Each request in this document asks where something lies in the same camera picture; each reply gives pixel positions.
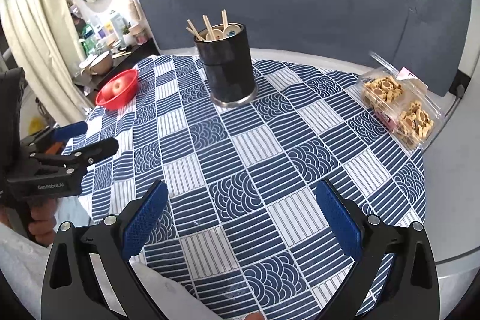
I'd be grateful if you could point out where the plain white ceramic spoon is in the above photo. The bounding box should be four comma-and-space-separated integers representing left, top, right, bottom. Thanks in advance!
213, 28, 224, 40

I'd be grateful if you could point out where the long wooden chopstick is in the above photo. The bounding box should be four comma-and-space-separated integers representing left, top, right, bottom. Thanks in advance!
202, 15, 216, 41

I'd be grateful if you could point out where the white sleeve forearm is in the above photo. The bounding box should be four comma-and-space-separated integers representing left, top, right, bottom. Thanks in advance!
0, 223, 50, 319

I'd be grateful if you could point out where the person left hand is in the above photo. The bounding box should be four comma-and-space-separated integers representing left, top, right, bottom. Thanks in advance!
28, 199, 59, 247

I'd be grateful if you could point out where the person right hand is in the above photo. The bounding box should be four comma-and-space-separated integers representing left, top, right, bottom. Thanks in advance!
244, 312, 265, 320

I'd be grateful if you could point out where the red apple left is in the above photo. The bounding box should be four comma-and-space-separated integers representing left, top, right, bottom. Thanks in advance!
101, 83, 114, 101

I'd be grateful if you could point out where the red apple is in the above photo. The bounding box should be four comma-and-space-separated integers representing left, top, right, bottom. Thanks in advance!
112, 78, 127, 97
101, 83, 114, 101

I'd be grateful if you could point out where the black side shelf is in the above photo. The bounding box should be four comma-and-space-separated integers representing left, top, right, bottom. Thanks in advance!
73, 39, 160, 101

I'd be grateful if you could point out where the red plastic basket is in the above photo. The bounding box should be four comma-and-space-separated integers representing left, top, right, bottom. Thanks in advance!
95, 69, 138, 110

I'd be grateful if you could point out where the red apple right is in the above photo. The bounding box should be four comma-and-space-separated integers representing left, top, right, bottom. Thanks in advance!
112, 78, 127, 97

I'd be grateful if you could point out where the blue patterned tablecloth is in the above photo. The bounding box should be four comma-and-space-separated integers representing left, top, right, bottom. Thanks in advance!
66, 55, 426, 319

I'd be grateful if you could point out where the green bottle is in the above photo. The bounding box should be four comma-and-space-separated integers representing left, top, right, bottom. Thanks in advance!
79, 24, 97, 56

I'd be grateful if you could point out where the cream curtain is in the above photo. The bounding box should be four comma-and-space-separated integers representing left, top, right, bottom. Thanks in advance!
1, 0, 92, 126

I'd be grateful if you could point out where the white lotion bottle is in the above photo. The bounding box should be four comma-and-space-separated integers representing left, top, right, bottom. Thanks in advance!
110, 12, 125, 41

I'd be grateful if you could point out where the clear plastic cookie box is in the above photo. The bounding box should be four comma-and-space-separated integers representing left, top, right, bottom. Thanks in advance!
357, 51, 443, 150

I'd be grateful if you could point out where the black cylindrical utensil holder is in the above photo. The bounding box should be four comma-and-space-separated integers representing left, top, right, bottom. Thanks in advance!
193, 23, 258, 108

